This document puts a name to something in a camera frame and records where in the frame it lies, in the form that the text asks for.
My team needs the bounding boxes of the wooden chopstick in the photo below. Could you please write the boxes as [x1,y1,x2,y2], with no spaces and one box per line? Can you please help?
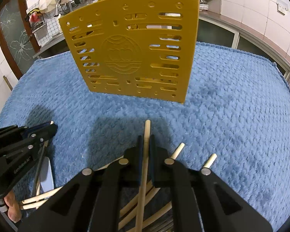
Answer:
[120,154,217,228]
[19,156,124,206]
[19,198,48,210]
[135,120,151,232]
[118,142,186,230]

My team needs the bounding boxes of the kitchen counter with cabinets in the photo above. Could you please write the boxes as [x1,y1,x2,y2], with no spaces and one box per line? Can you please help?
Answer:
[32,9,290,83]

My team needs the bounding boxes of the person's left hand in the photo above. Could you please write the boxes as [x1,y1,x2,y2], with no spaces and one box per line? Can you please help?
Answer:
[4,190,22,223]

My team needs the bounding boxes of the white spoon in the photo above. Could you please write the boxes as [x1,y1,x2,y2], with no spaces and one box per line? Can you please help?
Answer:
[40,157,54,193]

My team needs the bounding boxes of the blue textured towel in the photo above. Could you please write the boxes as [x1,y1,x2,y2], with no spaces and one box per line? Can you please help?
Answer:
[0,43,290,231]

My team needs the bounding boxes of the brown glass door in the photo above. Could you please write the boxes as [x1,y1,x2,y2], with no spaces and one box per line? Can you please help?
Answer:
[0,0,40,79]

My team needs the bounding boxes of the yellow perforated utensil holder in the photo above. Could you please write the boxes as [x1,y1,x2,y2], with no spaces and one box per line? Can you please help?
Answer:
[59,0,200,103]

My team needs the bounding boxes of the white wall socket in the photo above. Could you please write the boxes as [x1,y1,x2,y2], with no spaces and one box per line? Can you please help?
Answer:
[276,0,289,15]

